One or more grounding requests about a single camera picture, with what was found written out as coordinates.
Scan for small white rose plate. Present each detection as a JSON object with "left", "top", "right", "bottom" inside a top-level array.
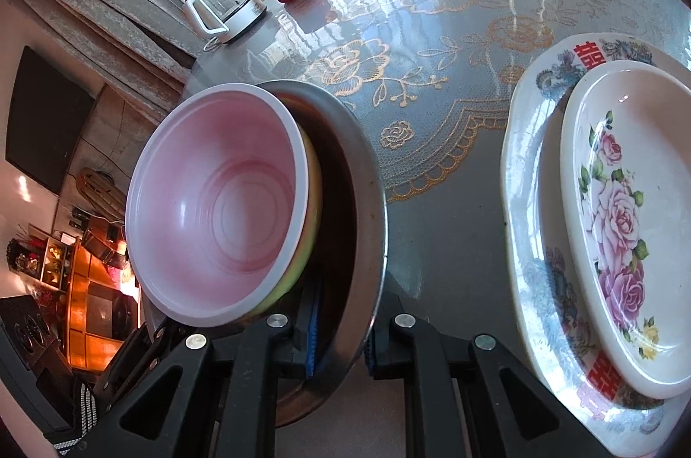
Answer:
[{"left": 560, "top": 60, "right": 691, "bottom": 401}]

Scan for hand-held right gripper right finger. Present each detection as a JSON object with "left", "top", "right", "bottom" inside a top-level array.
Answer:
[{"left": 364, "top": 313, "right": 586, "bottom": 458}]

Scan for white glass electric kettle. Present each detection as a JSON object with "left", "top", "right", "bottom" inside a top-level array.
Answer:
[{"left": 182, "top": 0, "right": 268, "bottom": 44}]

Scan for stainless steel bowl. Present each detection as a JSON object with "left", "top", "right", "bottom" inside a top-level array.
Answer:
[{"left": 254, "top": 80, "right": 390, "bottom": 429}]

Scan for black wall television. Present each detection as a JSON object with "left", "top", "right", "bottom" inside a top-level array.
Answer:
[{"left": 5, "top": 46, "right": 97, "bottom": 194}]

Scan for yellow bowl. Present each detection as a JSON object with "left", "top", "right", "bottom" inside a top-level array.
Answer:
[{"left": 240, "top": 93, "right": 325, "bottom": 324}]

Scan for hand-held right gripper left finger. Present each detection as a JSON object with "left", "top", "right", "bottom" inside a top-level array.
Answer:
[{"left": 81, "top": 274, "right": 325, "bottom": 458}]

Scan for studded black strap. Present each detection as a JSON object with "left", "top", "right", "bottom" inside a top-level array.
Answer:
[{"left": 54, "top": 379, "right": 99, "bottom": 456}]

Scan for wooden cabinet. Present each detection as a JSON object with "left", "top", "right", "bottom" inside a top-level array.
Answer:
[{"left": 5, "top": 204, "right": 144, "bottom": 372}]

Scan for large white plate red symbols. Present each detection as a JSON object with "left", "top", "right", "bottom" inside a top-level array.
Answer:
[{"left": 502, "top": 32, "right": 691, "bottom": 458}]

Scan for red plastic bowl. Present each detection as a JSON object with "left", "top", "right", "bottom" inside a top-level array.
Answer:
[{"left": 125, "top": 83, "right": 308, "bottom": 328}]

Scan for beige patterned curtain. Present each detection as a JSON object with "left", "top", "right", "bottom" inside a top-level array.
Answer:
[{"left": 11, "top": 0, "right": 200, "bottom": 113}]

